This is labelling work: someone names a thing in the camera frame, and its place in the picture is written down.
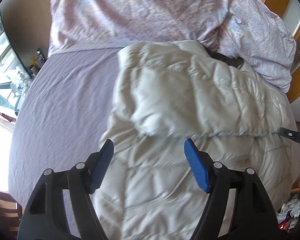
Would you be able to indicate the cluttered side table items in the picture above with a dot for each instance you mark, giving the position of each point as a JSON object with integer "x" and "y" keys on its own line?
{"x": 15, "y": 79}

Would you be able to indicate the wooden chair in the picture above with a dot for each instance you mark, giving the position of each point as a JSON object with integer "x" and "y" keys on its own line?
{"x": 10, "y": 213}

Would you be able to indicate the pink floral duvet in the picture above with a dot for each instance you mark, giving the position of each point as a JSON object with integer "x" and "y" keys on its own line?
{"x": 234, "y": 28}

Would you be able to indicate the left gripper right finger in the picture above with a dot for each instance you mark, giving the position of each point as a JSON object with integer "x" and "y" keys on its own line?
{"x": 252, "y": 217}

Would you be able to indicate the cream puffer jacket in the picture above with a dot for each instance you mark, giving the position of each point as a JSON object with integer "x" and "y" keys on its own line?
{"x": 166, "y": 93}

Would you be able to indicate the lavender bed sheet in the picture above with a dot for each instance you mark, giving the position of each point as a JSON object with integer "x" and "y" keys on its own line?
{"x": 62, "y": 118}

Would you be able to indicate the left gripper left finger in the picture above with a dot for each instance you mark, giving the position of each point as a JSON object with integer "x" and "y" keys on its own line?
{"x": 45, "y": 215}

